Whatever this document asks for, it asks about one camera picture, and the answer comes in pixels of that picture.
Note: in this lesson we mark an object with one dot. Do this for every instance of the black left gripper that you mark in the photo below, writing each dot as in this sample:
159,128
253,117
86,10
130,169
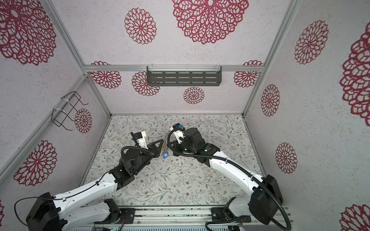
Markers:
152,148

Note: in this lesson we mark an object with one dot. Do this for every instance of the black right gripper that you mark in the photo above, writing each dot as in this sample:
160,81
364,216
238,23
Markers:
177,147

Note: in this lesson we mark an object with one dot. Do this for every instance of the blue key tag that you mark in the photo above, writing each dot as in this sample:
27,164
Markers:
165,154

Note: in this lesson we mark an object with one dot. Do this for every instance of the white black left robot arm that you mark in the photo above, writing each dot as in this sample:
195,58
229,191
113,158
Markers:
69,210

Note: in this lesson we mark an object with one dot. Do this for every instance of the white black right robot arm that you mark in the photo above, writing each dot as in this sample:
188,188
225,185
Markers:
263,200

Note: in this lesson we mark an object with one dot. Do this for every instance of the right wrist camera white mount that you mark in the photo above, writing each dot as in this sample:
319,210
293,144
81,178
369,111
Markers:
179,132

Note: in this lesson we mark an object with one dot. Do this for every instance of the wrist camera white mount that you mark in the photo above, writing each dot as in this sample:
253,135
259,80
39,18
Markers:
179,132
140,139

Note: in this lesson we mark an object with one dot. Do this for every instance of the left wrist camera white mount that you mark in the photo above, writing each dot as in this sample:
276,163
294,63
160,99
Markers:
140,139

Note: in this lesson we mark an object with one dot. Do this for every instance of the dark grey wall shelf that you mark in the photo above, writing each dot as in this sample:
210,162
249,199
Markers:
183,77

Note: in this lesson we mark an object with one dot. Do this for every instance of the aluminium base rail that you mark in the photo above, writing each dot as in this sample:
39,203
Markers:
177,218

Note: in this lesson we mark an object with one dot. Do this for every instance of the black wire wall rack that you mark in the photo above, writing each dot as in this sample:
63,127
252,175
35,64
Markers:
63,113

